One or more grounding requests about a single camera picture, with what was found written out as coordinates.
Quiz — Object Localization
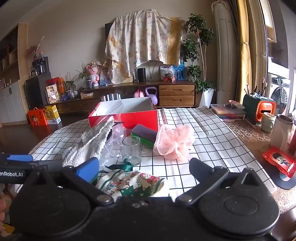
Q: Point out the white planter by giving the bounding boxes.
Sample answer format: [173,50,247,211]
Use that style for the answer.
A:
[199,88,216,108]

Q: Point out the red cardboard box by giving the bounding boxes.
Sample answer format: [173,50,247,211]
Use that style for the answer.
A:
[88,97,159,133]

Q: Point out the tall green potted tree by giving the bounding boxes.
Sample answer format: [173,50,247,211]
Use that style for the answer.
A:
[180,13,217,93]

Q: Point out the clear bag of fruit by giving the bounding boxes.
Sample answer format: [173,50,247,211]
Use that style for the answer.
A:
[160,65,175,82]

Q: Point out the white tower air conditioner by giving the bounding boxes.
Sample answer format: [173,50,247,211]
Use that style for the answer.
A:
[211,0,240,105]

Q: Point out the red and cream gift box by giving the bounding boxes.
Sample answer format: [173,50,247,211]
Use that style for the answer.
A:
[46,77,65,104]

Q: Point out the black round coaster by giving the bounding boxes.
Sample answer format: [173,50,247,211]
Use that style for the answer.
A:
[274,166,296,190]

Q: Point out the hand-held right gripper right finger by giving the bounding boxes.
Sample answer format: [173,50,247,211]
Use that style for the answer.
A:
[176,158,266,204]

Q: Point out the pink doll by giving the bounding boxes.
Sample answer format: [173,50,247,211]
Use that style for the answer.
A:
[86,61,102,88]

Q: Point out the christmas print cloth bag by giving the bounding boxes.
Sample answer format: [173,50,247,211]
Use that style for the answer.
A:
[95,159,170,199]

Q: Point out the white knitted towel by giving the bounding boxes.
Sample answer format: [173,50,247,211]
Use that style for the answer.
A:
[62,118,115,168]

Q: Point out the stack of books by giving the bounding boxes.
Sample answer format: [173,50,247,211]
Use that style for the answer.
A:
[210,103,247,120]

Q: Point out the white cupboard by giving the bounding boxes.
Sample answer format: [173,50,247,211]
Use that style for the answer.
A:
[0,80,27,125]

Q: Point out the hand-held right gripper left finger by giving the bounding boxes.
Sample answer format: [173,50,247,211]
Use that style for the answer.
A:
[24,157,114,205]

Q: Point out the orange gift box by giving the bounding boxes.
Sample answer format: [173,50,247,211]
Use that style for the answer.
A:
[27,108,48,127]

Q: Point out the purple and green sponge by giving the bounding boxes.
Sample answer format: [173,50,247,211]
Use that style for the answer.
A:
[130,124,159,149]

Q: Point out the wooden wall shelf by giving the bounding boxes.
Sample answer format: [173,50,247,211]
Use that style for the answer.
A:
[0,23,28,87]

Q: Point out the pale green mug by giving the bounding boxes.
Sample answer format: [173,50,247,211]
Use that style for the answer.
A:
[261,112,277,133]

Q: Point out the green and orange utensil holder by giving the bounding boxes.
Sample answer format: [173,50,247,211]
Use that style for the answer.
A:
[242,94,277,125]

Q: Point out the vase with flowers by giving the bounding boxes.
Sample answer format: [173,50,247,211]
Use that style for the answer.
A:
[27,36,46,61]

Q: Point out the purple kettlebell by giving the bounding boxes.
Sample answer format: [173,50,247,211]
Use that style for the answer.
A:
[145,87,159,105]

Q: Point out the small potted plant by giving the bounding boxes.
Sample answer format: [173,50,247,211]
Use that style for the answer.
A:
[76,61,96,89]

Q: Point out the yellow carton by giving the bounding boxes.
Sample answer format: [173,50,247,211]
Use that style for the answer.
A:
[44,105,62,125]

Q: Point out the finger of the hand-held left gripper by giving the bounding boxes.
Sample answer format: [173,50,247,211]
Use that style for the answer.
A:
[0,153,34,164]
[31,160,63,173]

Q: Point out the black coffee machine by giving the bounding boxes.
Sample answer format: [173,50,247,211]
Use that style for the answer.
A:
[32,57,49,77]

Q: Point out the pink mesh bath pouf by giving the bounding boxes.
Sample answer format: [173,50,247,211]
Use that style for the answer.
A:
[153,125,196,161]

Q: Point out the floral cream cloth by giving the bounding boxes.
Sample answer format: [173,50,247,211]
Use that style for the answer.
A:
[105,9,187,85]

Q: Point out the red snack packet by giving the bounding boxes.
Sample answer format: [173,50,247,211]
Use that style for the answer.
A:
[262,146,296,178]

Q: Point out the clear glass cup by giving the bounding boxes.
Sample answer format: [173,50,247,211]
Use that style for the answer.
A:
[122,136,142,166]

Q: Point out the clear plastic bag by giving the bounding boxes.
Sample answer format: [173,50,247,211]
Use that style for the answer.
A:
[99,120,144,168]

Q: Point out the white washing machine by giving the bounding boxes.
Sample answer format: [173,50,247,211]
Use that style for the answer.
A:
[267,73,291,115]

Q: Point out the yellow curtain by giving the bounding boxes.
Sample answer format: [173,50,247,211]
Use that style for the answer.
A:
[235,0,253,103]

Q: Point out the blue plastic stools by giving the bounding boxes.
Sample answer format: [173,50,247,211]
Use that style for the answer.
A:
[173,61,188,80]

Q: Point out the cream scalloped plaque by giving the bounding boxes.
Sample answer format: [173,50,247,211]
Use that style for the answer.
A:
[141,60,163,82]

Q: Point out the black low cabinet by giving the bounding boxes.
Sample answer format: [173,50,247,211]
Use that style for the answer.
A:
[25,73,53,110]

